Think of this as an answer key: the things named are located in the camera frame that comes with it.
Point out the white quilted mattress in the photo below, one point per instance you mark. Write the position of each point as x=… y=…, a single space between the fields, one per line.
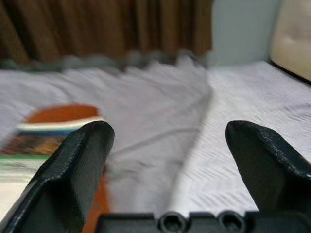
x=243 y=97

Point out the cream tufted headboard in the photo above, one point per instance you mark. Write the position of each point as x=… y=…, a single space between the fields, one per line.
x=294 y=36

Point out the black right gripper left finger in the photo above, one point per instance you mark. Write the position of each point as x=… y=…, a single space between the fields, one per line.
x=73 y=170

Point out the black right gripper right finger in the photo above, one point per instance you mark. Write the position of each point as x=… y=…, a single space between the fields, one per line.
x=272 y=165

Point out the grey blanket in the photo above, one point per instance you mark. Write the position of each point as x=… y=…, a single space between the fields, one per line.
x=145 y=109

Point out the brown curtain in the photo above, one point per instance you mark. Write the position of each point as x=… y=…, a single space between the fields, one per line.
x=97 y=24

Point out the orange pillow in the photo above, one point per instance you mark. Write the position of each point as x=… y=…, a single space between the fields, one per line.
x=63 y=112

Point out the book with landscape cover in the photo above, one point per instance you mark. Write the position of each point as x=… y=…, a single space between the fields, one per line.
x=22 y=145

